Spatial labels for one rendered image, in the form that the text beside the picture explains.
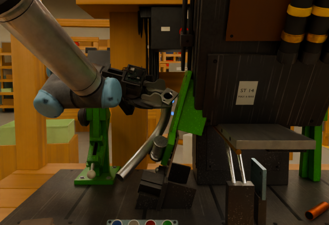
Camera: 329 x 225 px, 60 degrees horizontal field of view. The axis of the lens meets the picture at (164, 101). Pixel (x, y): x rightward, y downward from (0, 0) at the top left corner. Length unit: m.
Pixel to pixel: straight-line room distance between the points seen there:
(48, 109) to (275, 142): 0.53
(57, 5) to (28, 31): 10.78
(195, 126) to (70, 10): 10.56
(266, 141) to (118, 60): 0.70
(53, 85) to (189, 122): 0.36
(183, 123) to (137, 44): 0.47
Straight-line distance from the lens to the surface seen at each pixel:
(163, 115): 0.87
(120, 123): 1.14
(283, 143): 0.62
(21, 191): 1.09
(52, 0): 11.39
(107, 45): 7.71
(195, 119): 0.76
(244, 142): 0.60
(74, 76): 0.62
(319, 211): 0.87
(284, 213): 0.86
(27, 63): 1.24
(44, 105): 0.76
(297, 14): 0.64
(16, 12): 0.52
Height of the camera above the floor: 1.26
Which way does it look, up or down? 5 degrees down
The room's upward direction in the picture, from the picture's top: straight up
